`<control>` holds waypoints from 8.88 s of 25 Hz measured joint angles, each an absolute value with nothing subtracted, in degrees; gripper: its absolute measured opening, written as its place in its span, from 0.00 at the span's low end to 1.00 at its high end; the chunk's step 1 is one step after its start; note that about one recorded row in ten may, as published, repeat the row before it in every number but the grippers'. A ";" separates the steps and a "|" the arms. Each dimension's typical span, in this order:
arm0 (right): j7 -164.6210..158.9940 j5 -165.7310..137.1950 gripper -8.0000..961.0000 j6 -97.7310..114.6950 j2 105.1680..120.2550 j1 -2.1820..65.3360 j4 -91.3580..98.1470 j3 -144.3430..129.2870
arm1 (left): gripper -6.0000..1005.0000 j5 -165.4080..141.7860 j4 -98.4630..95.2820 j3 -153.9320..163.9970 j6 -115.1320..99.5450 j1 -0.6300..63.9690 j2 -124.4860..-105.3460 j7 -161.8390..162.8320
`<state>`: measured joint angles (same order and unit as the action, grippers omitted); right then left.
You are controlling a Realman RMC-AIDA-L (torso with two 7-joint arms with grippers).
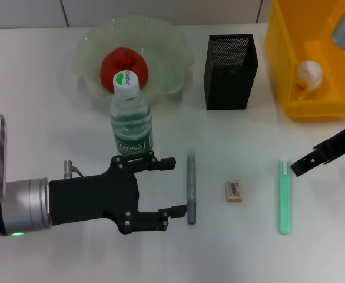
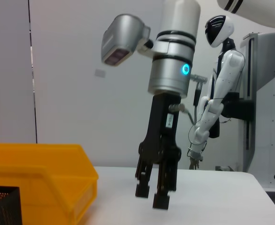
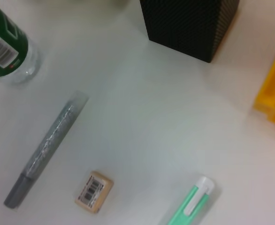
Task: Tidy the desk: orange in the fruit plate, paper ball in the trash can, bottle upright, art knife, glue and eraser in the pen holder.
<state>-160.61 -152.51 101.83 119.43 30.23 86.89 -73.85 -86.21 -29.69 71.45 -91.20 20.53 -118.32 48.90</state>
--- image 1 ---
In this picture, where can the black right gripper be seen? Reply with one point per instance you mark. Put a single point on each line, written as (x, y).
(337, 141)

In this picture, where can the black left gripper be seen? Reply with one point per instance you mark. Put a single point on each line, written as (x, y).
(93, 197)

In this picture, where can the grey pen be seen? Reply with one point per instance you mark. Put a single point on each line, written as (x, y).
(191, 188)

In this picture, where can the clear water bottle green label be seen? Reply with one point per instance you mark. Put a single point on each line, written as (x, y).
(131, 123)

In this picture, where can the beige eraser with barcode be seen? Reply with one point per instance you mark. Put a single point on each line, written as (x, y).
(234, 191)

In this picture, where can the white garlic bulb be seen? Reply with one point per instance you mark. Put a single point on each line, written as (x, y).
(309, 75)

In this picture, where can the red orange fruit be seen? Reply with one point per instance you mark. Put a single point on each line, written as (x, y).
(110, 67)

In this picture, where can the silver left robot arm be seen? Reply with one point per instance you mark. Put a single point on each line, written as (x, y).
(25, 206)

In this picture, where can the black mesh pen holder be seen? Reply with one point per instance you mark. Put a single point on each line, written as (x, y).
(231, 85)

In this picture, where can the translucent glass fruit plate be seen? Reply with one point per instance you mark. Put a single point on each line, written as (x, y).
(166, 53)

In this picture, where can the yellow plastic bin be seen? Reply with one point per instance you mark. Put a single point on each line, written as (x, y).
(281, 73)

